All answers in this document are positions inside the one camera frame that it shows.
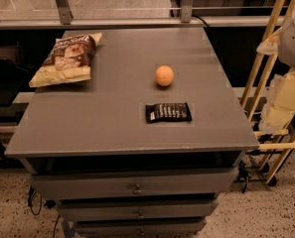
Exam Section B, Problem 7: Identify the grey drawer cabinet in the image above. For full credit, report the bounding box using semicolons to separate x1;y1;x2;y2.
6;28;257;234

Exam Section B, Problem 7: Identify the brown chip bag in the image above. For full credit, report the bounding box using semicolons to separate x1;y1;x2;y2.
29;33;102;87

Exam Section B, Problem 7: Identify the black power cable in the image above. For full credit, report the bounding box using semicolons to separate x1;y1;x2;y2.
191;14;224;67

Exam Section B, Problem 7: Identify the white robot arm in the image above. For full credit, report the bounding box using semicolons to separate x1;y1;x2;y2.
257;11;295;134

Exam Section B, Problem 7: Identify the yellow wooden rack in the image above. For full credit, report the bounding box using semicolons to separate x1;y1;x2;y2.
240;0;295;186

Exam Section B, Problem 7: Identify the black snack bar wrapper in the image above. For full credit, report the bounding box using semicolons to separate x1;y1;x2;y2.
145;103;193;123

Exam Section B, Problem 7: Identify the black floor cable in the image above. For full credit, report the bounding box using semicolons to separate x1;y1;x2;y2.
27;185;62;238

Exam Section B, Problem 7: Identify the bottom grey drawer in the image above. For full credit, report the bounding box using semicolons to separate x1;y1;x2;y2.
75;219;206;236

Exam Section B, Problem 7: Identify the orange fruit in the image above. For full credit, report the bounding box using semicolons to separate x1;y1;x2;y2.
155;65;174;86

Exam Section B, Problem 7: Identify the grey metal railing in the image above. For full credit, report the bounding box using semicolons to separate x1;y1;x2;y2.
0;0;275;29

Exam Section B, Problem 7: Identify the top grey drawer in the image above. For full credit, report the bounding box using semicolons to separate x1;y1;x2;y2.
30;168;237;200

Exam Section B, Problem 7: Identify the middle grey drawer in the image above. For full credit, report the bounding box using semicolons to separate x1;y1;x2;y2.
58;200;218;221

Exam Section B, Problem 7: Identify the grey drawer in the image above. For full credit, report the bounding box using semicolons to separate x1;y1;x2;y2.
75;219;206;236
58;200;218;221
30;168;237;200

